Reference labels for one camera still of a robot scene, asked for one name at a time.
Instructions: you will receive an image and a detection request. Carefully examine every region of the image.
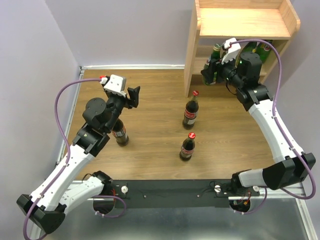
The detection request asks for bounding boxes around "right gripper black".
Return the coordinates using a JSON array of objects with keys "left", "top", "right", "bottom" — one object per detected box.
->
[{"left": 200, "top": 51, "right": 244, "bottom": 89}]

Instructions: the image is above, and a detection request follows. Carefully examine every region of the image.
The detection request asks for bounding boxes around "cola bottle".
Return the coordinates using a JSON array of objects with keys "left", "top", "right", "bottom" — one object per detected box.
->
[
  {"left": 111, "top": 118, "right": 129, "bottom": 147},
  {"left": 182, "top": 90, "right": 199, "bottom": 130},
  {"left": 179, "top": 132, "right": 196, "bottom": 162}
]

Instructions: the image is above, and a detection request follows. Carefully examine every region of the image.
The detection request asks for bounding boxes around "green bottle yellow label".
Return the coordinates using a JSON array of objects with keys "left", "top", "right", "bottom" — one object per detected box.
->
[{"left": 242, "top": 41, "right": 257, "bottom": 53}]

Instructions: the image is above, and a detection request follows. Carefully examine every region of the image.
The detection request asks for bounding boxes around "green bottle red-blue label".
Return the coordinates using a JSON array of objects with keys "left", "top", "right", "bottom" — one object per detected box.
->
[{"left": 256, "top": 42, "right": 271, "bottom": 64}]

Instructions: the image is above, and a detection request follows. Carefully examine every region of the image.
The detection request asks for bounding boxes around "green bottle red-white label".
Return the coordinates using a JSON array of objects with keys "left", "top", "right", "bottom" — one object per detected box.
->
[{"left": 220, "top": 45, "right": 231, "bottom": 60}]

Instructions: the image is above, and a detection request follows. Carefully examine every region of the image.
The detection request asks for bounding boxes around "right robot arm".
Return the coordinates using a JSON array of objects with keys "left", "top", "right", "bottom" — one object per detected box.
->
[{"left": 201, "top": 52, "right": 316, "bottom": 196}]

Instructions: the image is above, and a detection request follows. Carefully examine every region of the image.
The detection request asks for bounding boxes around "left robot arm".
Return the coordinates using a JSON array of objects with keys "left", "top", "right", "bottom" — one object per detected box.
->
[{"left": 16, "top": 86, "right": 141, "bottom": 239}]

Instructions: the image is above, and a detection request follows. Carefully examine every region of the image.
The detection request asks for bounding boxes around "wooden two-tier shelf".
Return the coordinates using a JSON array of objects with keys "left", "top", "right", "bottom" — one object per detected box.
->
[{"left": 183, "top": 0, "right": 301, "bottom": 97}]

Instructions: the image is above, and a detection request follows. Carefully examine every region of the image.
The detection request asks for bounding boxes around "cola bottle front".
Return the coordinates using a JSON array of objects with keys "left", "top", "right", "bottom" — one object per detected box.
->
[{"left": 179, "top": 132, "right": 196, "bottom": 162}]

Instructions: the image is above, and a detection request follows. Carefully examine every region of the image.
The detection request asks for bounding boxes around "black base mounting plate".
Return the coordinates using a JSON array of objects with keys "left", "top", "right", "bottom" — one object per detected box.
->
[{"left": 92, "top": 177, "right": 261, "bottom": 210}]

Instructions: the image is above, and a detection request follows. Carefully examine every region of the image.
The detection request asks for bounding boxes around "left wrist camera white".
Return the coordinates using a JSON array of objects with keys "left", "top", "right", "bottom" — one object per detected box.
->
[{"left": 103, "top": 74, "right": 127, "bottom": 97}]

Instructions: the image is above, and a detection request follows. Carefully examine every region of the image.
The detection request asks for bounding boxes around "aluminium frame rail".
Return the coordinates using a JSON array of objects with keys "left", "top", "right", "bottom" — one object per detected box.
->
[{"left": 29, "top": 65, "right": 311, "bottom": 240}]

